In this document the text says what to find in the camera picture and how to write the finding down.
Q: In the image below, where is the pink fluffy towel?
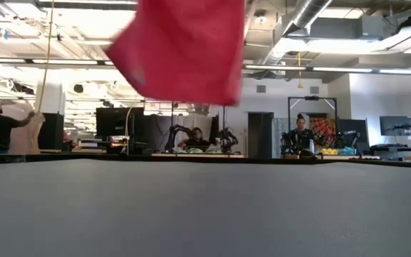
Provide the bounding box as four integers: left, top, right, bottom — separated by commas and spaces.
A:
104, 0, 246, 107

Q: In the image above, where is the dark door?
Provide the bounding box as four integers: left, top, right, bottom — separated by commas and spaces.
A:
247, 112, 275, 159

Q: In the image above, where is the black computer monitor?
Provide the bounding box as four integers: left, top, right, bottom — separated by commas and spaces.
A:
96, 106, 145, 139

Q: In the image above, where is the long ceiling light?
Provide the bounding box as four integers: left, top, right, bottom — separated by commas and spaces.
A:
244, 64, 411, 76
0, 57, 116, 66

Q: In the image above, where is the dark wide monitor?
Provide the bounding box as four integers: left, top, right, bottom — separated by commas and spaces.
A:
337, 119, 370, 146

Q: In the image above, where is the black tall panel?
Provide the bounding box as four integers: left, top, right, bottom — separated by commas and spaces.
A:
37, 113, 65, 151

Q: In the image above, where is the small dark monitor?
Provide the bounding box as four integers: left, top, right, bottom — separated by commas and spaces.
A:
379, 115, 411, 136

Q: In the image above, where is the black table frame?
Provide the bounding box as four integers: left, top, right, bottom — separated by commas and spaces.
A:
0, 153, 411, 169

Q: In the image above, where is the yellow pendant cord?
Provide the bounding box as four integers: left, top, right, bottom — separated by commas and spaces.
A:
297, 51, 304, 89

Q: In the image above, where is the black metal frame stand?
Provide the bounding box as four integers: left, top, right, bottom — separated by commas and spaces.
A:
287, 96, 338, 144

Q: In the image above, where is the orange patterned wall hanging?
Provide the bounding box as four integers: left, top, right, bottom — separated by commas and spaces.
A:
309, 117, 337, 146

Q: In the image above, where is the silver ventilation duct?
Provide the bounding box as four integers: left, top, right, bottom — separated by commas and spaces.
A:
262, 0, 335, 66

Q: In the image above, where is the yellow cable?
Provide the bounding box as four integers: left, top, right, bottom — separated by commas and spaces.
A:
30, 0, 56, 154

